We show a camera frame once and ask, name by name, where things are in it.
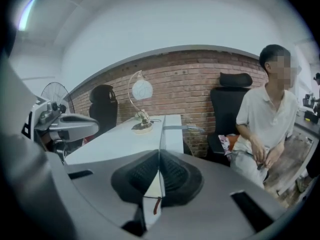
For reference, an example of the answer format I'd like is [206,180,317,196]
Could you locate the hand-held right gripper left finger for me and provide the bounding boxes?
[63,148,161,236]

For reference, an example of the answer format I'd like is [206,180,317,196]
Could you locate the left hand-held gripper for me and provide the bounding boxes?
[21,96,101,162]

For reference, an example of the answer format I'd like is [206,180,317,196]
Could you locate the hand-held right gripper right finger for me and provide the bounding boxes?
[147,149,290,240]

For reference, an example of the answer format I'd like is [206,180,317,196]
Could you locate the thin grey book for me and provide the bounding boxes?
[142,115,200,216]

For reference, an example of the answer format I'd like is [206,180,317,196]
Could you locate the black mesh office chair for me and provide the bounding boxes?
[88,84,119,136]

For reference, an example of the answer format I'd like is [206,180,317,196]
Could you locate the black standing fan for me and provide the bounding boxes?
[40,81,76,115]

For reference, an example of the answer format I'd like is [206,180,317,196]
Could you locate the white table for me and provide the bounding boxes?
[64,113,185,166]

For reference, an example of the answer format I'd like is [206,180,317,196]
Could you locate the floral cloth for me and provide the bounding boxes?
[218,133,236,158]

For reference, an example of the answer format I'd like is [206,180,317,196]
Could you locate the white globe gold table lamp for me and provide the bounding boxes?
[127,70,163,135]

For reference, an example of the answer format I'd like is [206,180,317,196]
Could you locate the black headrest office chair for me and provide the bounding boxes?
[206,71,254,166]

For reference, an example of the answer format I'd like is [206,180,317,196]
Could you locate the dark top desk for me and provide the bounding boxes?
[294,108,320,135]

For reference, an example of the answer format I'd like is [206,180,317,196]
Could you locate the ceiling light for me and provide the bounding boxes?
[17,0,42,32]

